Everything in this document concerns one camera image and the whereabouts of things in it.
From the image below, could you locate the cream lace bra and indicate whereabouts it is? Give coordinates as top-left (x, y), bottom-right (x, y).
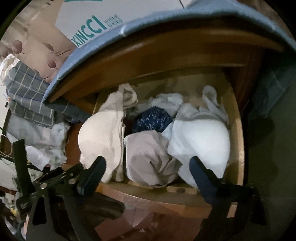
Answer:
top-left (78, 83), bottom-right (138, 183)

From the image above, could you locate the white padded bra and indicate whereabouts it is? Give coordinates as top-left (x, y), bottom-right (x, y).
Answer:
top-left (162, 85), bottom-right (230, 188)

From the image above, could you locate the grey beige underwear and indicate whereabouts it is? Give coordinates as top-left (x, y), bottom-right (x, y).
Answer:
top-left (124, 130), bottom-right (181, 187)

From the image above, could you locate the wooden drawer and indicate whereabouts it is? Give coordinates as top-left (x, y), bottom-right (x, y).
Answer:
top-left (96, 70), bottom-right (245, 218)

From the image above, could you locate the navy patterned underwear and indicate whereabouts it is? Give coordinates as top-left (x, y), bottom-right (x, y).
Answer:
top-left (132, 106), bottom-right (173, 133)

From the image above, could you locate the light grey underwear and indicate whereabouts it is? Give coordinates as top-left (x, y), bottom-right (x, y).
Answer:
top-left (127, 93), bottom-right (183, 116)

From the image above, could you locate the grey bed mattress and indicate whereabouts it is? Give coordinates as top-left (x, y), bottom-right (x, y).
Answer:
top-left (245, 87), bottom-right (296, 241)

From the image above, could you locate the grey plaid fabric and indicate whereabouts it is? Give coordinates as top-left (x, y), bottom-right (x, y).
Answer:
top-left (4, 61), bottom-right (69, 128)

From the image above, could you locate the beige leaf pattern curtain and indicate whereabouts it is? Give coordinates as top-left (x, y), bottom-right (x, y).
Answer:
top-left (1, 1), bottom-right (76, 83)

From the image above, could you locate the brown wooden nightstand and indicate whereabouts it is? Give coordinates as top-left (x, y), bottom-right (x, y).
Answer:
top-left (46, 26), bottom-right (283, 112)

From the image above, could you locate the white Xincci shoe box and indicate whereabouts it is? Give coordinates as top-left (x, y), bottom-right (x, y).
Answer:
top-left (55, 0), bottom-right (192, 48)

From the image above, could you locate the blue checked cloth cover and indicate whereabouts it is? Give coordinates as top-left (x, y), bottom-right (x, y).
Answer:
top-left (43, 0), bottom-right (296, 123)

